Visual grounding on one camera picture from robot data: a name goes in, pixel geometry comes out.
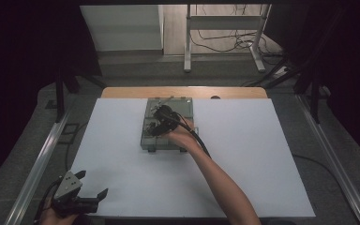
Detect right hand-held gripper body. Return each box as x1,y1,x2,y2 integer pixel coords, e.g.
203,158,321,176
150,97,186,137

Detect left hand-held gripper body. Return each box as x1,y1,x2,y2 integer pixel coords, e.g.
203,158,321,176
50,170,101,218

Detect clear grey compartment box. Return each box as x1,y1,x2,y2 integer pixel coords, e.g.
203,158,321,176
140,97,201,155

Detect person's right hand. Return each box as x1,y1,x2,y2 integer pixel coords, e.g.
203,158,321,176
167,119,202,152

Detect person's left hand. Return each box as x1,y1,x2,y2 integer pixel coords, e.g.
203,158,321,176
39,201,80,225

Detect black metal stand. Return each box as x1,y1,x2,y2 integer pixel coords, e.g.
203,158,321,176
54,66,107,124
292,60,323,125

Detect white table sheet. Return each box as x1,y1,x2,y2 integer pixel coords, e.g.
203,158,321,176
70,97,316,218

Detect white cabinet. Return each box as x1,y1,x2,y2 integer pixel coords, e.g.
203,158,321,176
80,4,165,52

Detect white power strip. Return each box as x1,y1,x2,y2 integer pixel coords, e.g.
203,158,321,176
272,66,291,80

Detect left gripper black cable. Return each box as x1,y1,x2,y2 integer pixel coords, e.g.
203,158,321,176
33,179,64,225

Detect aluminium rail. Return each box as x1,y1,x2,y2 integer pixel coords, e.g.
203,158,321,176
4,110,72,225
294,93,360,225

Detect tangle of black floor cables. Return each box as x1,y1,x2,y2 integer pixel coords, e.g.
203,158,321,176
189,28,284,59

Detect white desk frame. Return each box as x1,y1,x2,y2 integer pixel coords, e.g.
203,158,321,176
183,3,272,74

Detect thin black floor cable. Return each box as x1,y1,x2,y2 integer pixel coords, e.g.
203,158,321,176
292,153,337,176

